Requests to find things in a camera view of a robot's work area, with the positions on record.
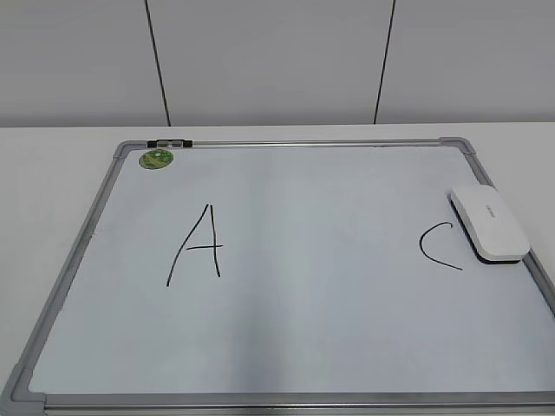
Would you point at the black and silver board clip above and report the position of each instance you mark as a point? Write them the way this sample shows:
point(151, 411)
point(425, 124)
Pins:
point(166, 143)

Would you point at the white board with grey frame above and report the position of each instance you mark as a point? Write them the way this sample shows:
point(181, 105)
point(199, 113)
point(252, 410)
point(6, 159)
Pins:
point(261, 277)

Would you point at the green round magnet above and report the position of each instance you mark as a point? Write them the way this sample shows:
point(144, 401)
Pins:
point(156, 159)

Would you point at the white whiteboard eraser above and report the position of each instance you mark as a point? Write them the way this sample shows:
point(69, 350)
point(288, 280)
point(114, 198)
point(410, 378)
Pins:
point(494, 231)

